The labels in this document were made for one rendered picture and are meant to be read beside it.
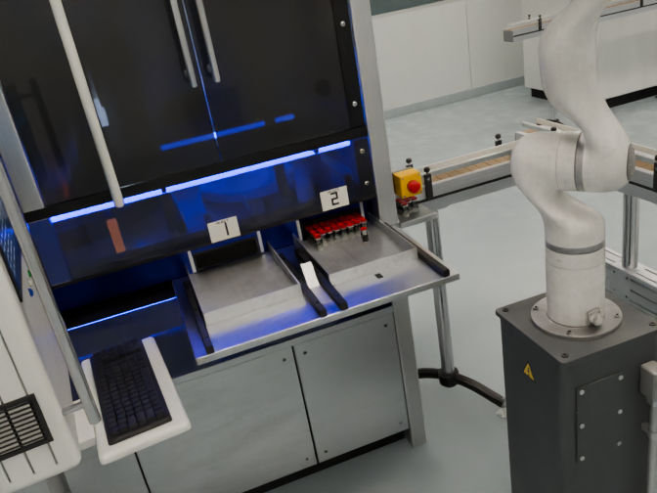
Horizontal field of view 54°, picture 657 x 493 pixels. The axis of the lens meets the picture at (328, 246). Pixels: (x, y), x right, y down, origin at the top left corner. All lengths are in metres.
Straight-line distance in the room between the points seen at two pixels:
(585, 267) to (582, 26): 0.48
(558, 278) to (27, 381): 1.08
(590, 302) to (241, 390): 1.12
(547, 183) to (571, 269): 0.19
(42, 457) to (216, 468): 0.89
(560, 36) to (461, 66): 6.18
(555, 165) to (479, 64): 6.20
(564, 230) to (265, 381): 1.12
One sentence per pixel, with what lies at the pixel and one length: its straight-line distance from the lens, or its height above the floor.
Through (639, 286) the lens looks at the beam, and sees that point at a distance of 2.38.
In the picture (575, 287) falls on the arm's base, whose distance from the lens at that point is 1.45.
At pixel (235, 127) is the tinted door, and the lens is 1.82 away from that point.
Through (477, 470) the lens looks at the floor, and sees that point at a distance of 2.41.
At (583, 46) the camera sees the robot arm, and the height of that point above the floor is 1.46.
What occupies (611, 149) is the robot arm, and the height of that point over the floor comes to 1.27.
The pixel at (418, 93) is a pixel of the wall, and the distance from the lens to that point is 7.19.
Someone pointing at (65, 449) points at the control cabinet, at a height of 0.86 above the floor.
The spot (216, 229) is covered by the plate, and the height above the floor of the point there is 1.03.
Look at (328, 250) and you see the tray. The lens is 1.93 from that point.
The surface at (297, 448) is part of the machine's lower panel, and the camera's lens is 2.31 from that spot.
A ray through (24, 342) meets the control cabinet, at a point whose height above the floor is 1.11.
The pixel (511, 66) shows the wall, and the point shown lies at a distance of 7.75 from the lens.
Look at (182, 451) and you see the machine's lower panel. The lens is 2.20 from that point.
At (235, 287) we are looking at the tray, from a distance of 1.84.
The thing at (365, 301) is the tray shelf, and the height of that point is 0.88.
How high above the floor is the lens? 1.68
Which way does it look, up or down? 24 degrees down
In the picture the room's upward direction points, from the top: 10 degrees counter-clockwise
